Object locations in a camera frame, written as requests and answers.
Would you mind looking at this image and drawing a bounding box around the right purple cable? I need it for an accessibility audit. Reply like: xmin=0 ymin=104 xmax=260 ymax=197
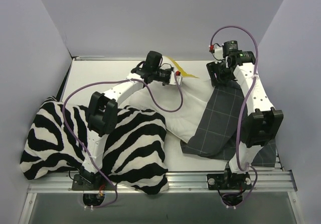
xmin=209 ymin=26 xmax=259 ymax=207

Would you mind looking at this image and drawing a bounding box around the zebra striped cushion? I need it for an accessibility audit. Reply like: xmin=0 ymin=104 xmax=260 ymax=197
xmin=20 ymin=96 xmax=169 ymax=195

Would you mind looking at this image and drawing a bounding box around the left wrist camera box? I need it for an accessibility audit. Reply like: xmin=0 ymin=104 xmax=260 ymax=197
xmin=173 ymin=70 xmax=183 ymax=86

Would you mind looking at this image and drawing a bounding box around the aluminium rail frame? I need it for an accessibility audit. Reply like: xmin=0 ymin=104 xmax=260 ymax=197
xmin=19 ymin=55 xmax=299 ymax=224

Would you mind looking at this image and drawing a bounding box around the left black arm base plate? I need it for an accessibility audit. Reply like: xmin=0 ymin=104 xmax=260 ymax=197
xmin=71 ymin=174 xmax=115 ymax=191

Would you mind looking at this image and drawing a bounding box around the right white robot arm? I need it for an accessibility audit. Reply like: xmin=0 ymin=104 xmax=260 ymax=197
xmin=206 ymin=40 xmax=283 ymax=188

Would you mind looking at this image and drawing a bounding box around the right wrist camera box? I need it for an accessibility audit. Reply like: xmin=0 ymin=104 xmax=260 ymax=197
xmin=209 ymin=43 xmax=224 ymax=61

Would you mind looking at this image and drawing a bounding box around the white pillow with yellow edge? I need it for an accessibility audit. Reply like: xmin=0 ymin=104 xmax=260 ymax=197
xmin=125 ymin=55 xmax=214 ymax=144

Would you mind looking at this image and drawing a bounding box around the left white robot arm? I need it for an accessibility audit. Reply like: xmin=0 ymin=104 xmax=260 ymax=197
xmin=80 ymin=51 xmax=182 ymax=189

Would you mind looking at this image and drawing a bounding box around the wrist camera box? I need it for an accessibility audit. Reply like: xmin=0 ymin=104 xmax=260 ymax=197
xmin=209 ymin=43 xmax=224 ymax=61
xmin=173 ymin=70 xmax=183 ymax=86

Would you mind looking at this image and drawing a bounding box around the dark grey checked pillowcase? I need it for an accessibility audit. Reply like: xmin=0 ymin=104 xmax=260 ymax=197
xmin=180 ymin=79 xmax=278 ymax=168

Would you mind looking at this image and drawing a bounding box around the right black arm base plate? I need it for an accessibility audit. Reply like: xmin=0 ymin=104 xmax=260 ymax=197
xmin=207 ymin=173 xmax=252 ymax=190

